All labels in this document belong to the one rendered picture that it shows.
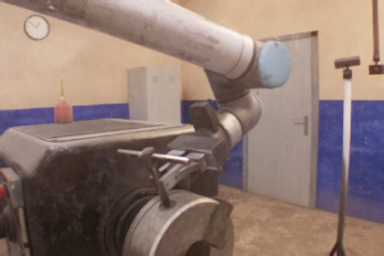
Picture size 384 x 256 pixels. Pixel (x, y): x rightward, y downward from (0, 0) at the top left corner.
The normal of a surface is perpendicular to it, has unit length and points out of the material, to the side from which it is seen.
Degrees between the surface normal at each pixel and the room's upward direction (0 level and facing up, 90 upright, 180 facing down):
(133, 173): 90
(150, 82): 90
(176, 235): 90
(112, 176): 90
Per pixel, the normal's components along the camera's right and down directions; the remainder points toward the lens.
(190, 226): 0.68, 0.06
